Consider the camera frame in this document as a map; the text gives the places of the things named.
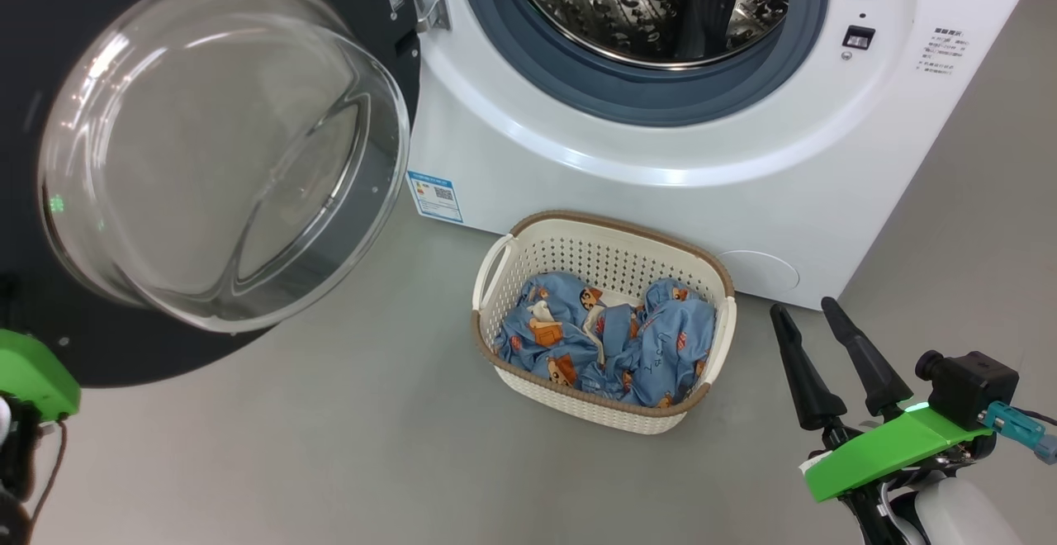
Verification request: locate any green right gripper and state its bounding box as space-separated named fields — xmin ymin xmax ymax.
xmin=770 ymin=296 xmax=1000 ymax=505

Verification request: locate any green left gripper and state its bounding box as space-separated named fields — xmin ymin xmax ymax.
xmin=0 ymin=329 xmax=82 ymax=500

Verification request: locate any black round washer door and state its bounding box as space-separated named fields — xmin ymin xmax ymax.
xmin=0 ymin=0 xmax=451 ymax=389

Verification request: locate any white front-load washing machine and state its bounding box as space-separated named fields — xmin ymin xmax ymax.
xmin=407 ymin=0 xmax=1048 ymax=310

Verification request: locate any stainless steel washing machine drum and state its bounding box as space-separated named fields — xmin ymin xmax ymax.
xmin=505 ymin=0 xmax=789 ymax=71

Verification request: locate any round white filter cover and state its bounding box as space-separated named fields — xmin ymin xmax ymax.
xmin=717 ymin=249 xmax=800 ymax=293

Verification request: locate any cream perforated laundry basket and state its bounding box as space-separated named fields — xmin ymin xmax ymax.
xmin=471 ymin=211 xmax=737 ymax=435

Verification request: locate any printed text label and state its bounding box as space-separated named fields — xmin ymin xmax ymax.
xmin=917 ymin=27 xmax=967 ymax=75

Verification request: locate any blue energy label sticker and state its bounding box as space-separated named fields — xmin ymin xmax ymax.
xmin=407 ymin=170 xmax=464 ymax=225

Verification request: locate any thin brown cable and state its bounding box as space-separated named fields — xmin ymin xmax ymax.
xmin=31 ymin=419 xmax=69 ymax=525

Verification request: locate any teal cable connector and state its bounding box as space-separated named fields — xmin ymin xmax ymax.
xmin=983 ymin=401 xmax=1057 ymax=465

